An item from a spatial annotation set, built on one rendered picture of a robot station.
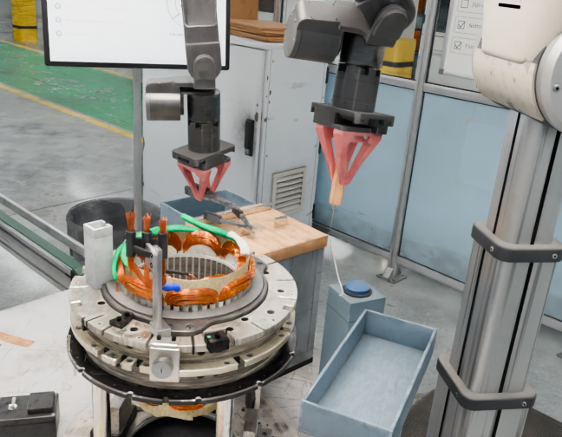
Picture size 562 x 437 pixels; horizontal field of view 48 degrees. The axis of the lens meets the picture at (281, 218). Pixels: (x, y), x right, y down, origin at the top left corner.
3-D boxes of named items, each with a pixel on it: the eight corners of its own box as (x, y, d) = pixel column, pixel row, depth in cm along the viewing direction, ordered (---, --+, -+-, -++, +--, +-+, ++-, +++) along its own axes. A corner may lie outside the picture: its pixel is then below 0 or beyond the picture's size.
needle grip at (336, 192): (327, 203, 85) (335, 159, 84) (331, 202, 86) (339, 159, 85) (337, 205, 84) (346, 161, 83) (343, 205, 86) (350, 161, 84)
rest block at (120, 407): (132, 413, 105) (131, 387, 103) (120, 435, 100) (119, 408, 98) (106, 408, 105) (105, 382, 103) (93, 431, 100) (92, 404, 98)
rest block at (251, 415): (240, 458, 97) (242, 431, 95) (245, 433, 102) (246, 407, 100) (269, 461, 97) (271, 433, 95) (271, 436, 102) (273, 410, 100)
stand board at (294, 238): (185, 231, 122) (185, 219, 121) (260, 213, 134) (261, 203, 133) (249, 270, 108) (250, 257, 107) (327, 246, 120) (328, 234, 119)
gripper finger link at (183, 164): (176, 198, 117) (175, 151, 112) (203, 186, 122) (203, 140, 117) (203, 210, 113) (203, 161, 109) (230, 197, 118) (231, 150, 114)
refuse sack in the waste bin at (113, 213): (51, 285, 267) (47, 208, 254) (129, 262, 294) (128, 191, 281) (101, 322, 243) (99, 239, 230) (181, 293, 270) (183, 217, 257)
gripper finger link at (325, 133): (337, 190, 80) (349, 115, 77) (305, 177, 85) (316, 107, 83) (378, 190, 83) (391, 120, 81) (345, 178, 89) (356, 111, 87)
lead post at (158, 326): (157, 340, 76) (158, 252, 72) (149, 329, 78) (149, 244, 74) (171, 336, 77) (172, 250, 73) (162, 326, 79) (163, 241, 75)
